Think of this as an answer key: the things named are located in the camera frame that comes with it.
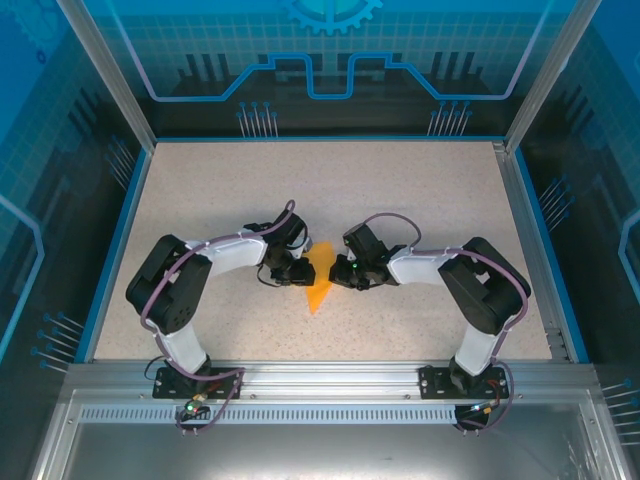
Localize orange paper sheet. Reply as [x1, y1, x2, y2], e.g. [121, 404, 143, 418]
[302, 241, 336, 316]

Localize grey metal sheet panel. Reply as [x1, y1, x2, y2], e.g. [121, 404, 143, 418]
[29, 389, 631, 480]

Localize blue table edge strip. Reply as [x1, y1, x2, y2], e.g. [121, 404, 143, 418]
[73, 147, 155, 364]
[508, 148, 592, 364]

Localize long aluminium base rail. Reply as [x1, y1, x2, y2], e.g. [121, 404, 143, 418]
[64, 358, 599, 401]

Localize slotted grey cable duct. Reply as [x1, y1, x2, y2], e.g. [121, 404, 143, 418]
[77, 405, 501, 425]

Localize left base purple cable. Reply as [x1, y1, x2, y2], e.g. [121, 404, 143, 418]
[162, 368, 246, 432]

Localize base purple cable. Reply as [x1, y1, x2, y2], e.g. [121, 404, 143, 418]
[162, 368, 246, 432]
[452, 352, 516, 434]

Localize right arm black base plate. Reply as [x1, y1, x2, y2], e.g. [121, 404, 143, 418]
[418, 364, 507, 401]

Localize aluminium side rail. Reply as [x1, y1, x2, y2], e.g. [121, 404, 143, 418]
[491, 141, 572, 362]

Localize left base cable connector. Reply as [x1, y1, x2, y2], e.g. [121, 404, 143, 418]
[183, 393, 209, 417]

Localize base cable connector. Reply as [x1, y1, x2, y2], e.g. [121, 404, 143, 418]
[467, 399, 504, 416]
[183, 393, 209, 417]

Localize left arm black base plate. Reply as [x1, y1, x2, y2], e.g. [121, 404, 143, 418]
[152, 366, 246, 401]

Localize right base cable connector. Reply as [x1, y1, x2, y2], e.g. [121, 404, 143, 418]
[467, 399, 504, 416]

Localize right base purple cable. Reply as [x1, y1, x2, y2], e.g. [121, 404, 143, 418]
[452, 352, 516, 434]

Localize aluminium frame post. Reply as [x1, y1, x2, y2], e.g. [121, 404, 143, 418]
[503, 0, 604, 154]
[55, 0, 157, 151]

